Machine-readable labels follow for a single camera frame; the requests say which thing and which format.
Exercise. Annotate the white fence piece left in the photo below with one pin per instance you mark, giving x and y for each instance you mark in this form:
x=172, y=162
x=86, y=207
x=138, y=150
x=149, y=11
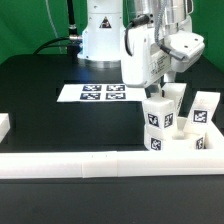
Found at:
x=4, y=125

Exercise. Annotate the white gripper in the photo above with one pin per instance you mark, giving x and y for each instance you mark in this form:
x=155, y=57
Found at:
x=143, y=62

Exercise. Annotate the white U-shaped fence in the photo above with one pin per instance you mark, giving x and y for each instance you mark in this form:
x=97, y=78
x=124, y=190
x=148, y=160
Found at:
x=207, y=161

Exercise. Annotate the white marker sheet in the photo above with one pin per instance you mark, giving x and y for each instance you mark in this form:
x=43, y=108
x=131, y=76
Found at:
x=100, y=93

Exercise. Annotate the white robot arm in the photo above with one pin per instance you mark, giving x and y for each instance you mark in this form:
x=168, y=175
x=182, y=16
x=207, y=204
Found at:
x=110, y=20

